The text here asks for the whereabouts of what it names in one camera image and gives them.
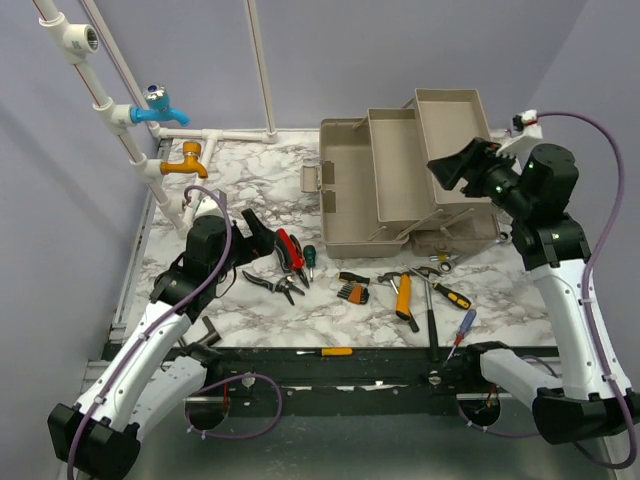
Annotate orange handle screwdriver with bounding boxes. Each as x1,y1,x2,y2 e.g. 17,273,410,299
296,347,353,357

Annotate red black pliers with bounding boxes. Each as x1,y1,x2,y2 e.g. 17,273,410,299
275,228,310,289

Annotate orange water tap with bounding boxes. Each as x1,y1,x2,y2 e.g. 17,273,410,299
160,141,208,179

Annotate silver ratchet wrench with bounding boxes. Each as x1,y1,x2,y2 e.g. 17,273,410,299
438,231,511,274

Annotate white pvc pipe frame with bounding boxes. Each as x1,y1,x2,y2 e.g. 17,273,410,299
33,1,278,238

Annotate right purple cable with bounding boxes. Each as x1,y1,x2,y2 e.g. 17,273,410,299
457,110,640,471

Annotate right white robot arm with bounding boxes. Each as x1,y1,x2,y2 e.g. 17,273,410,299
428,138,639,445

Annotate black handle long hammer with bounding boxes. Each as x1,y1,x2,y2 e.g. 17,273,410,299
408,267,440,363

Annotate blue water tap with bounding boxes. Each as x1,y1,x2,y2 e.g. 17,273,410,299
129,83,190,127

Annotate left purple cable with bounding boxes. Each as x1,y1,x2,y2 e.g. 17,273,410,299
64,185,284,480

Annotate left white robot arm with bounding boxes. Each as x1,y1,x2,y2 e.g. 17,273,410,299
47,209,276,479

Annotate grey wire stripper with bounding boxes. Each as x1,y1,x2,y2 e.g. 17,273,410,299
242,271,305,306

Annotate metal socket wrench bar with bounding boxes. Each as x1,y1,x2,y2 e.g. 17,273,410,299
177,316,222,347

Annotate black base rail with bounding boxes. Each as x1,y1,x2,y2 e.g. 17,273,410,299
99,344,586,419

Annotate orange hex key set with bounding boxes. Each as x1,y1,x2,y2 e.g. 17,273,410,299
337,271,370,305

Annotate yellow black screwdriver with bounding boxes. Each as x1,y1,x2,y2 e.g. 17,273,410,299
406,265,472,310

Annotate beige translucent tool box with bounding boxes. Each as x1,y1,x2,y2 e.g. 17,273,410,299
301,88,500,259

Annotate blue red screwdriver right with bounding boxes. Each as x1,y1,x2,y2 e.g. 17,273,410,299
443,309,477,365

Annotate purple cable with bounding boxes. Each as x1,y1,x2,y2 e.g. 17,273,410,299
457,110,640,471
64,185,284,480

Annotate green stubby screwdriver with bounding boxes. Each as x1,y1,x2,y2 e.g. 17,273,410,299
302,244,317,283

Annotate small claw hammer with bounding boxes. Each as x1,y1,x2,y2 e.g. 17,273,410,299
377,272,402,295

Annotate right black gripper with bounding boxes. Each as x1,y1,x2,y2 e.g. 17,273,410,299
427,136,534,218

